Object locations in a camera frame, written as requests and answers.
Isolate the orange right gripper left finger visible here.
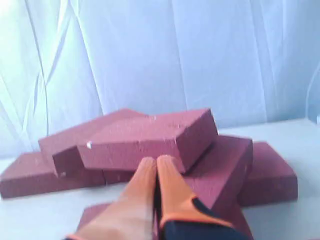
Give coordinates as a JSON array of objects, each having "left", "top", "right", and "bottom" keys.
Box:
[{"left": 66, "top": 157, "right": 157, "bottom": 240}]

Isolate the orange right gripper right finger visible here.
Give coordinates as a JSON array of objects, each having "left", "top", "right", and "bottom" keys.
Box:
[{"left": 156, "top": 154, "right": 216, "bottom": 240}]

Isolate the red brick with white chip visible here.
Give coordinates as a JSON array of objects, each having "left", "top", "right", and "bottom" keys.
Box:
[{"left": 52, "top": 108, "right": 218, "bottom": 175}]

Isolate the angled red brick under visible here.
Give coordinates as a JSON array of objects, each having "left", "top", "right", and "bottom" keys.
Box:
[{"left": 237, "top": 141, "right": 299, "bottom": 207}]

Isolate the white backdrop curtain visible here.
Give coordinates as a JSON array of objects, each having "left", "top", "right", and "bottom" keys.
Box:
[{"left": 0, "top": 0, "right": 320, "bottom": 158}]

